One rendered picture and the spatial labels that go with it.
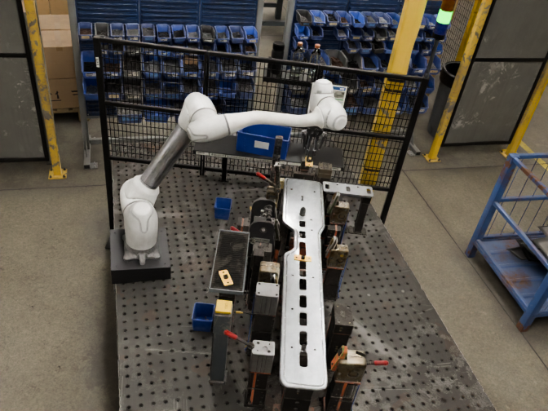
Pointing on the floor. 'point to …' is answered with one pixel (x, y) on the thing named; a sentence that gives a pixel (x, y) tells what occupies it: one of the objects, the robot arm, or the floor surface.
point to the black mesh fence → (238, 109)
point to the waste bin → (442, 94)
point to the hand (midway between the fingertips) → (310, 155)
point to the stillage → (516, 246)
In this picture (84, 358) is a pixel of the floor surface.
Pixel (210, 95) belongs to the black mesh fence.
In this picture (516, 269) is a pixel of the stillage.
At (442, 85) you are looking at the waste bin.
